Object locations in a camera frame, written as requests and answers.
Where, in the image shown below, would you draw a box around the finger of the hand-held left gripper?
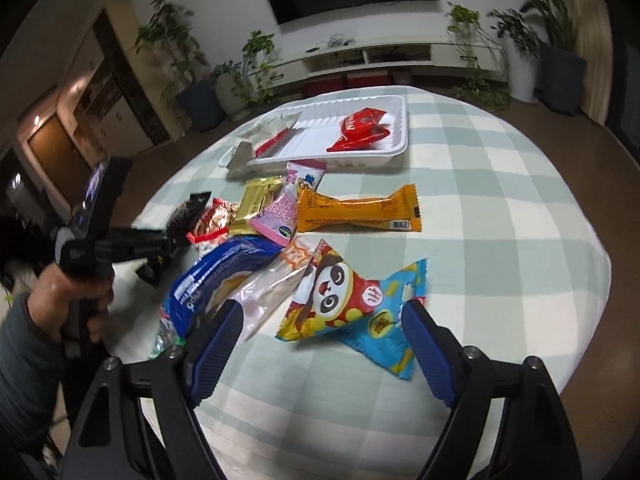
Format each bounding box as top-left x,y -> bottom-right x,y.
102,227 -> 176,248
106,246 -> 171,288

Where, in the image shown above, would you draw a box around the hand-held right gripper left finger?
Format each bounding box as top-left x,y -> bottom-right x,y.
60,299 -> 246,480

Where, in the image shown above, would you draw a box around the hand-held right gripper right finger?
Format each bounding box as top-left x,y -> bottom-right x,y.
400,299 -> 583,480

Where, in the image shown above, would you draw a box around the black snack packet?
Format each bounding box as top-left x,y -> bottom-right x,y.
167,191 -> 213,247

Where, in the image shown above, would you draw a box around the green snack packet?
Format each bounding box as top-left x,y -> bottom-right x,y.
150,310 -> 188,361

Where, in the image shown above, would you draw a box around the blue snack packet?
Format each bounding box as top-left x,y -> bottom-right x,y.
167,236 -> 283,336

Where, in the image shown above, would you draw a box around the brown nut chocolate packet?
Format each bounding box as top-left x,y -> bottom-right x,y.
187,197 -> 240,243

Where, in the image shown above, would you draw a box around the translucent printed snack packet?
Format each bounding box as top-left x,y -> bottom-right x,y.
235,237 -> 321,343

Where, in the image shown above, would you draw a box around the panda print snack packet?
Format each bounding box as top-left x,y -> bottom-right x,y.
276,239 -> 429,381

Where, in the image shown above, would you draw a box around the gold snack packet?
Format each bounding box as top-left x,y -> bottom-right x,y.
235,176 -> 286,236

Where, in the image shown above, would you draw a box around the pink snack packet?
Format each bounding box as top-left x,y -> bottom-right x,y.
250,161 -> 328,247

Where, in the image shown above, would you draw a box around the orange snack packet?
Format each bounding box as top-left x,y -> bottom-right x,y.
296,184 -> 422,233

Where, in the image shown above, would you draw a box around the white plastic tray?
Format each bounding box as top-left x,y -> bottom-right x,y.
218,94 -> 410,178

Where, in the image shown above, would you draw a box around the person's left forearm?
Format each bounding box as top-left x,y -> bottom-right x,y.
0,291 -> 66,461

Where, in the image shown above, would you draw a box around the person's left hand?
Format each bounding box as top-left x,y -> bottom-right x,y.
27,260 -> 116,343

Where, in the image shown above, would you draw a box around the wooden display cabinet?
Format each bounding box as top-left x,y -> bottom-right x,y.
15,7 -> 168,211

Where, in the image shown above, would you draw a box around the tall plant in dark pot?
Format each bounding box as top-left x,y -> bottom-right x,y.
135,0 -> 227,132

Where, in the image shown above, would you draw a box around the red white snack packet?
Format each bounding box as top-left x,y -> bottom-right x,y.
255,127 -> 297,158

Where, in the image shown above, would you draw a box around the small plant in white pot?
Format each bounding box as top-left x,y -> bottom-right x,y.
211,60 -> 253,120

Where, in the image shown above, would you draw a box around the pale white snack packet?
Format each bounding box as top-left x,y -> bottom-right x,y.
240,110 -> 303,141

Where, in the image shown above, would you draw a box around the trailing pothos plant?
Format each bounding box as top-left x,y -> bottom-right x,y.
445,2 -> 511,113
241,30 -> 283,111

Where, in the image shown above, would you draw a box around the bushy plant in white pot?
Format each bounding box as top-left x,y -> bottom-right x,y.
487,7 -> 543,103

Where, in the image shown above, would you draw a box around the white television cabinet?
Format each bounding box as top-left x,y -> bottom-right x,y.
270,35 -> 506,87

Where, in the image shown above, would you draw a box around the large leafy plant dark pot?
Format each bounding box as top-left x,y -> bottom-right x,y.
500,0 -> 588,113

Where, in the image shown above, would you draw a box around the light wood panel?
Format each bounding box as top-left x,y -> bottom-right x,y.
570,0 -> 615,126

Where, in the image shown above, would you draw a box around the tangled cables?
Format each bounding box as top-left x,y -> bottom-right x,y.
306,34 -> 357,53

